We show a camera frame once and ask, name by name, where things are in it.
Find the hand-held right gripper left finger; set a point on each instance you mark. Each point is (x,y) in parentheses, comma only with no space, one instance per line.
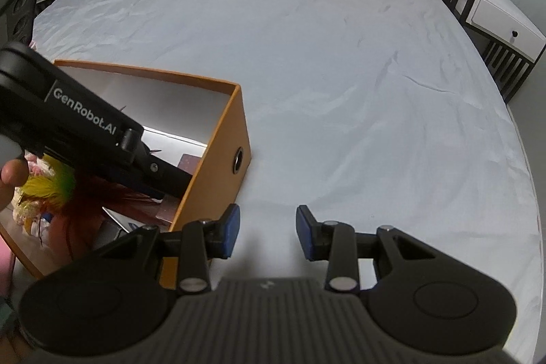
(230,229)

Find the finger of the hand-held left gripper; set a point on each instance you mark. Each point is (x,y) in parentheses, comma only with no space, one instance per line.
(166,176)

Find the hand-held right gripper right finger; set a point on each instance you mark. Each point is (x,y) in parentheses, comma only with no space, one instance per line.
(303,232)

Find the orange storage box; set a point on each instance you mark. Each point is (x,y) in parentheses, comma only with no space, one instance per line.
(217,159)

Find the pink plush ball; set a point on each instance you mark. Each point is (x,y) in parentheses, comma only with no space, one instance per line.
(40,166)

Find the red yellow feather toy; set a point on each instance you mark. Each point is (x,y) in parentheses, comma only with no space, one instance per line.
(55,185)

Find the person's left forearm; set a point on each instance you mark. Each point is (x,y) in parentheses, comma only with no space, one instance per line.
(21,349)

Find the person's left hand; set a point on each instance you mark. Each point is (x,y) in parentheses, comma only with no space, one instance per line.
(12,174)

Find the maroon notebook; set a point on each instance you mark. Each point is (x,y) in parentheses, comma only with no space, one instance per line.
(190,164)

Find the grey flat case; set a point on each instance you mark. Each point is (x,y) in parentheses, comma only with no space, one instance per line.
(121,221)

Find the bed with grey sheet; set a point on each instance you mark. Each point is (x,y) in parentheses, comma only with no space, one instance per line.
(341,91)

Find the pink paper pad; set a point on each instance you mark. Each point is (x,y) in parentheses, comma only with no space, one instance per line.
(5,268)

